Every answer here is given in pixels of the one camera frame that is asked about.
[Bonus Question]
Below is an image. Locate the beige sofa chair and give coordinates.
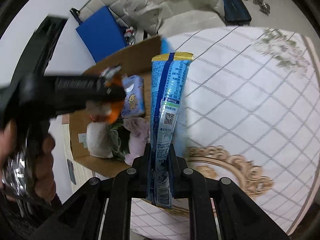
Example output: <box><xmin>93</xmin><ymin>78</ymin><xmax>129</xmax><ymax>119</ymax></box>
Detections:
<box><xmin>71</xmin><ymin>0</ymin><xmax>225</xmax><ymax>37</ymax></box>

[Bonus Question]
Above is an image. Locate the chrome dumbbell pair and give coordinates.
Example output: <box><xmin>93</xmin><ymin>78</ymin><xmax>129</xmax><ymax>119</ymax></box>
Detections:
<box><xmin>253</xmin><ymin>0</ymin><xmax>271</xmax><ymax>16</ymax></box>

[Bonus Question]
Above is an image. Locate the white puffer jacket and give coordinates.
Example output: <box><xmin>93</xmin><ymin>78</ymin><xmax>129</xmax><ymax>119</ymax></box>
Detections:
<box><xmin>118</xmin><ymin>0</ymin><xmax>226</xmax><ymax>37</ymax></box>

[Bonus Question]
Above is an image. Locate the long blue snack bag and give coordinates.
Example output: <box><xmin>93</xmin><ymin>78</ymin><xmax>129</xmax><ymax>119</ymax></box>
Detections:
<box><xmin>147</xmin><ymin>52</ymin><xmax>193</xmax><ymax>209</ymax></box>

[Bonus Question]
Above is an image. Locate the white cotton bag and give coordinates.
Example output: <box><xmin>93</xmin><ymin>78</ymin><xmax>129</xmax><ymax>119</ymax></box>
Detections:
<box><xmin>86</xmin><ymin>122</ymin><xmax>113</xmax><ymax>159</ymax></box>

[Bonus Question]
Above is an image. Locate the blue folded mat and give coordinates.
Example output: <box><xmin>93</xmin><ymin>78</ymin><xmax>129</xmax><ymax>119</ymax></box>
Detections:
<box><xmin>76</xmin><ymin>7</ymin><xmax>127</xmax><ymax>62</ymax></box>

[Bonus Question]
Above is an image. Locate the blue padded weight bench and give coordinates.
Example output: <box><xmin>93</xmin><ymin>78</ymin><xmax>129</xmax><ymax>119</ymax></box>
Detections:
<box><xmin>223</xmin><ymin>0</ymin><xmax>252</xmax><ymax>26</ymax></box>

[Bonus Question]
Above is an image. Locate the person's left hand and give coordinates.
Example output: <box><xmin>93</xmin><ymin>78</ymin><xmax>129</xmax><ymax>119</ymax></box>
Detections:
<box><xmin>1</xmin><ymin>120</ymin><xmax>56</xmax><ymax>203</ymax></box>

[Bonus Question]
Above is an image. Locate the blue smartphone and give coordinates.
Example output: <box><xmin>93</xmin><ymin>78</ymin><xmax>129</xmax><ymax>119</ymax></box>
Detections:
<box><xmin>67</xmin><ymin>159</ymin><xmax>76</xmax><ymax>185</ymax></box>

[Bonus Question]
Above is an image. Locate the orange snack bag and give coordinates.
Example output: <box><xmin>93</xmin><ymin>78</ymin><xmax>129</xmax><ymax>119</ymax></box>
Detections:
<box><xmin>86</xmin><ymin>65</ymin><xmax>126</xmax><ymax>125</ymax></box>

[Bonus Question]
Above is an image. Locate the blue star tissue pack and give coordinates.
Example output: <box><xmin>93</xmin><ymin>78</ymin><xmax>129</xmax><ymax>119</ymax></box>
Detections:
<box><xmin>121</xmin><ymin>75</ymin><xmax>145</xmax><ymax>118</ymax></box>

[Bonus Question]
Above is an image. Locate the brown cardboard box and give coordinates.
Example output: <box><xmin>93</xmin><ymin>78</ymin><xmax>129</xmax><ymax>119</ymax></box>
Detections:
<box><xmin>68</xmin><ymin>35</ymin><xmax>163</xmax><ymax>178</ymax></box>

